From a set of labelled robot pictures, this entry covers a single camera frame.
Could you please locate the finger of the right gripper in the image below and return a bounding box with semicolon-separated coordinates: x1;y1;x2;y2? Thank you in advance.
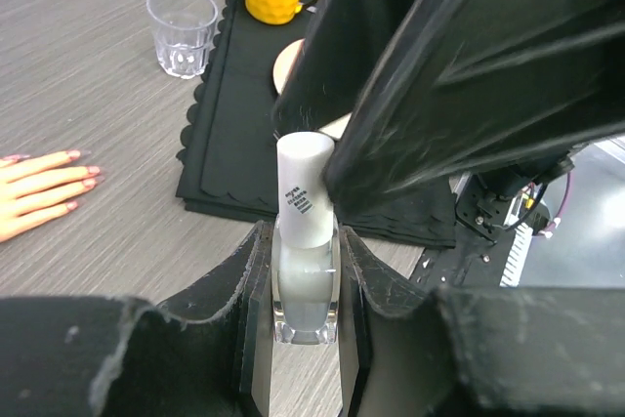
324;0;624;213
272;0;414;137

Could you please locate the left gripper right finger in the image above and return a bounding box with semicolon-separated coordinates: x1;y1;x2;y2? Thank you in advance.
339;228;624;416

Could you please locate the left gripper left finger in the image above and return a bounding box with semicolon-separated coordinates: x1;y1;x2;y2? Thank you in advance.
1;222;271;416

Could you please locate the white nail polish bottle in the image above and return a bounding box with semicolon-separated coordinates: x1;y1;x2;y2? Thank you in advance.
271;132;341;346

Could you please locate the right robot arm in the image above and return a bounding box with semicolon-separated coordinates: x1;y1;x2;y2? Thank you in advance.
273;0;624;215

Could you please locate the pink cream plate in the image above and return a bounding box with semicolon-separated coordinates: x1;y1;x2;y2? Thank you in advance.
271;38;353;143

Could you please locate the clear plastic cup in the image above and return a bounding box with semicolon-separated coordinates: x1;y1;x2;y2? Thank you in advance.
146;0;219;79

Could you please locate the black scalloped placemat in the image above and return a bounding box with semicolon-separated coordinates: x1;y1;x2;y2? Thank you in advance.
177;0;456;249

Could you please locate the mannequin hand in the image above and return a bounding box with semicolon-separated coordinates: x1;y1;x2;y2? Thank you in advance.
1;150;103;242

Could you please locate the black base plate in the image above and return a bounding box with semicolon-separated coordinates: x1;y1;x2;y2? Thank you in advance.
409;225;516;292

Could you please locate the white cable duct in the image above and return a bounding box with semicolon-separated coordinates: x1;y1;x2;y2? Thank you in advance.
500;224;533;287

